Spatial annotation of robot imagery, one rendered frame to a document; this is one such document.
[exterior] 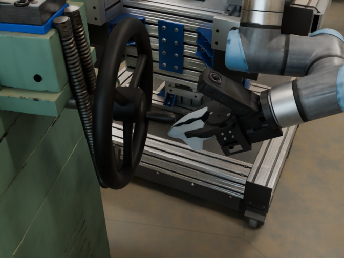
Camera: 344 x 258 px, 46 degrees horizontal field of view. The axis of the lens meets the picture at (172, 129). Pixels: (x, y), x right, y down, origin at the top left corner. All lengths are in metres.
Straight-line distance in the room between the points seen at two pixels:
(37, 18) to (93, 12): 0.71
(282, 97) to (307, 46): 0.12
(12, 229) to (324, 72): 0.59
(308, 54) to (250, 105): 0.14
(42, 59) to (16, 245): 0.35
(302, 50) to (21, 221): 0.59
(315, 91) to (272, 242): 0.93
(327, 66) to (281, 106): 0.10
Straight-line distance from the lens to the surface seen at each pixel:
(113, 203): 1.62
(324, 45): 0.77
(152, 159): 1.51
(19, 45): 0.62
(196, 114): 0.78
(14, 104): 0.66
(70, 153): 0.95
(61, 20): 0.61
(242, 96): 0.71
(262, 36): 0.75
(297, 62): 0.76
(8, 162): 0.72
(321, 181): 1.80
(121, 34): 0.61
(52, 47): 0.60
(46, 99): 0.63
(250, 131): 0.75
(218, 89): 0.68
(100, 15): 1.30
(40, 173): 0.83
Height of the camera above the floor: 1.20
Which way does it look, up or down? 38 degrees down
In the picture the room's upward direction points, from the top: straight up
